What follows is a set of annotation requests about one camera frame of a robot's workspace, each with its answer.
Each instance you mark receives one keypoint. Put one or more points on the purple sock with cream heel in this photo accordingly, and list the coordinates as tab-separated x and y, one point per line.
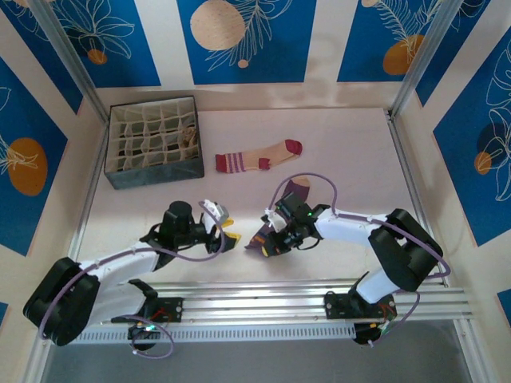
297	189

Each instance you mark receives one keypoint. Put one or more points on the grey fabric divider organizer box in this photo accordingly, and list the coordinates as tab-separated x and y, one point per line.
155	177

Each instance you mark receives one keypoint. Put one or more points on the peach sock with purple stripes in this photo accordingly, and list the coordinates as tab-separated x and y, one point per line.
247	157

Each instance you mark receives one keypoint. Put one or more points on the beige brown green argyle sock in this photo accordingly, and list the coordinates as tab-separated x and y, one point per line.
189	136

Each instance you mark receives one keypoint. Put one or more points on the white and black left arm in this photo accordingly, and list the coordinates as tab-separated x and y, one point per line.
116	267

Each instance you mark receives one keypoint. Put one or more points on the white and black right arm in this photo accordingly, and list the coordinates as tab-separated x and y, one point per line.
347	229

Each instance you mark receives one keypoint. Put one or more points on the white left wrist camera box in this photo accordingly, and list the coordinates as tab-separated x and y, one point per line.
213	211

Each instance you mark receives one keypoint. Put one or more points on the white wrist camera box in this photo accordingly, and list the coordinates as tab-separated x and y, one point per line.
275	219
213	211

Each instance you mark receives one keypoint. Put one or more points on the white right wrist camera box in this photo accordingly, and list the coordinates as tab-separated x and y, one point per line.
275	219

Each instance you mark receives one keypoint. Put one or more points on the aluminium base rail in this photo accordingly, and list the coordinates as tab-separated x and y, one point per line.
255	303

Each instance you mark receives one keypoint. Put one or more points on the aluminium side rail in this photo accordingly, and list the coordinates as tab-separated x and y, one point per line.
407	167
89	191

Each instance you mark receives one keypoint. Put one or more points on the aluminium frame post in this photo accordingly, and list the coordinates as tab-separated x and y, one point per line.
423	56
68	56

